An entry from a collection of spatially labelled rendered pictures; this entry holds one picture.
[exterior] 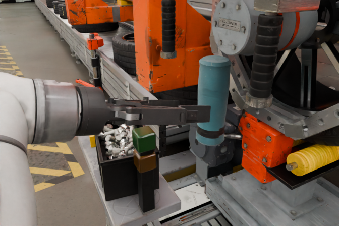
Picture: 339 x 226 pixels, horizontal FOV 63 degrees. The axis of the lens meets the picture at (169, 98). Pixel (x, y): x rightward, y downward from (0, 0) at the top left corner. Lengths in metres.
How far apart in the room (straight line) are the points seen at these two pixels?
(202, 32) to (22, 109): 0.91
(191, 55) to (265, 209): 0.63
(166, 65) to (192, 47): 0.14
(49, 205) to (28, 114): 1.09
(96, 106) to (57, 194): 1.11
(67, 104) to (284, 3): 0.33
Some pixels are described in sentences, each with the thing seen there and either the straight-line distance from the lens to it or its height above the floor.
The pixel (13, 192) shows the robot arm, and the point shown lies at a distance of 0.31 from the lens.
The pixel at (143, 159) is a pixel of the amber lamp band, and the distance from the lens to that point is 0.58.
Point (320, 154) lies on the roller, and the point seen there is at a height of 0.53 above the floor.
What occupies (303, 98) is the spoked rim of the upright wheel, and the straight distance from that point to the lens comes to 0.84.
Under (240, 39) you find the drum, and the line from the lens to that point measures 0.60.
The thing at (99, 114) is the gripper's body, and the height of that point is 0.77.
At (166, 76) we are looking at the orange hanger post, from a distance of 1.10.
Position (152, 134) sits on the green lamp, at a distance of 0.56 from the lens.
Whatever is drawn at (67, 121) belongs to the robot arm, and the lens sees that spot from 0.39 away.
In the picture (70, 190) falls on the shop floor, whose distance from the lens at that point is 1.49.
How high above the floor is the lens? 0.95
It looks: 24 degrees down
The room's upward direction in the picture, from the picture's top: straight up
